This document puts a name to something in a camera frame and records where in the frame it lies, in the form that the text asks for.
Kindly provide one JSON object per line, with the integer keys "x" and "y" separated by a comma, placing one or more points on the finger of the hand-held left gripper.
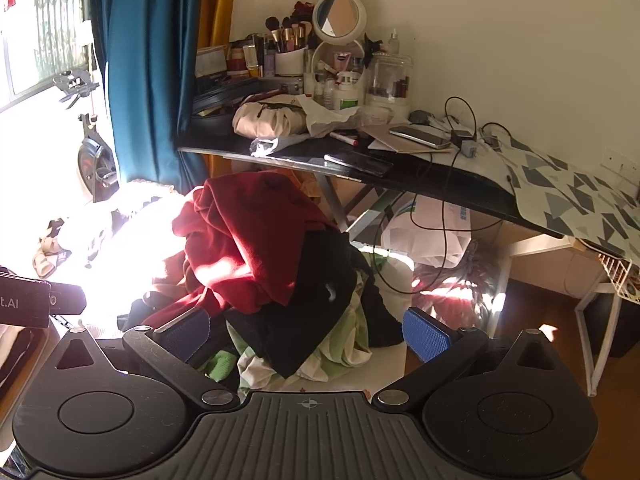
{"x": 67, "y": 299}

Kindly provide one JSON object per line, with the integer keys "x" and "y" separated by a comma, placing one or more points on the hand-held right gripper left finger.
{"x": 192, "y": 332}

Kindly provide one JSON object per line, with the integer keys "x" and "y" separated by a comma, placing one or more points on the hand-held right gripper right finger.
{"x": 425, "y": 332}

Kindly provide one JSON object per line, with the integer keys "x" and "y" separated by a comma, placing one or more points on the clear plastic bag of clothes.
{"x": 455, "y": 295}

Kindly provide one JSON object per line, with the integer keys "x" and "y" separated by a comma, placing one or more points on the beige sandal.
{"x": 55, "y": 232}
{"x": 45, "y": 260}

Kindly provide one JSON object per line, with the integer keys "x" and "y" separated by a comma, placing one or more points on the white cloth pile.
{"x": 130, "y": 240}

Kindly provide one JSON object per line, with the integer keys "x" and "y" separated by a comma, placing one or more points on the green white cloth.
{"x": 340, "y": 355}

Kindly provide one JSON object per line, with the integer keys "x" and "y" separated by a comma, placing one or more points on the white paper bag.
{"x": 425, "y": 232}

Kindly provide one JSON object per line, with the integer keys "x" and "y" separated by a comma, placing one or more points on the red garment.
{"x": 240, "y": 240}

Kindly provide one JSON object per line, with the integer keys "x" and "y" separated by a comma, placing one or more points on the black garment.
{"x": 320, "y": 300}

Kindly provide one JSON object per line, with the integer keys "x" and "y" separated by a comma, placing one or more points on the cardboard box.
{"x": 545, "y": 255}

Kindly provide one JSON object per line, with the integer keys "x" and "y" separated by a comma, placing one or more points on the exercise bike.
{"x": 95, "y": 155}

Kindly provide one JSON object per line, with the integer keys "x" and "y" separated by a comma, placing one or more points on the black smartphone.
{"x": 357, "y": 164}

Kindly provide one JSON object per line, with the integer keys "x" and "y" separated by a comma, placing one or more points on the grey adapter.
{"x": 469, "y": 149}

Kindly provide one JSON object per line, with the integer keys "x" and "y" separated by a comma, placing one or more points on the brown notebook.
{"x": 387, "y": 142}

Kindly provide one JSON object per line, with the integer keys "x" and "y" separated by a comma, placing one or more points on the silver smartphone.
{"x": 420, "y": 136}

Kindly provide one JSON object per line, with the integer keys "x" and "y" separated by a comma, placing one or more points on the black charger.
{"x": 462, "y": 137}

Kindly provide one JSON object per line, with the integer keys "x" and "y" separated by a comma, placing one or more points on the geometric patterned mat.
{"x": 575, "y": 195}

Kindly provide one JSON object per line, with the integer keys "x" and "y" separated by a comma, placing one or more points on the crumpled clear plastic bag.
{"x": 272, "y": 145}

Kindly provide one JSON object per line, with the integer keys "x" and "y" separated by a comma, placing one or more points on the red marker pen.
{"x": 345, "y": 139}

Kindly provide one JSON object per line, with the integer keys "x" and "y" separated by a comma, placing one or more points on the beige pouch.
{"x": 267, "y": 117}

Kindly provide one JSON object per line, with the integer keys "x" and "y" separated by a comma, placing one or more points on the crumpled white plastic bag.
{"x": 327, "y": 117}

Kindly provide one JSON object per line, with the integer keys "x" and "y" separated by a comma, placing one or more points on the blue curtain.
{"x": 145, "y": 70}

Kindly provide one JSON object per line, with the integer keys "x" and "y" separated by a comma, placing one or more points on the white bottle green label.
{"x": 347, "y": 92}

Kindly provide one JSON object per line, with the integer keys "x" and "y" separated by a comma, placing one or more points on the clear acrylic cosmetic organizer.
{"x": 390, "y": 80}

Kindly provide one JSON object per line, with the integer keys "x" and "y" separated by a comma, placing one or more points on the white brush cup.
{"x": 290, "y": 62}

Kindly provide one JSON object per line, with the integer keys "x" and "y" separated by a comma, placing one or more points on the bunch of makeup brushes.
{"x": 287, "y": 32}

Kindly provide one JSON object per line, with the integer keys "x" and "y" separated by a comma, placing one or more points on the round vanity mirror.
{"x": 339, "y": 15}

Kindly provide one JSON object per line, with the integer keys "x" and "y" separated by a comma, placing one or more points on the white wall socket panel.
{"x": 622, "y": 165}

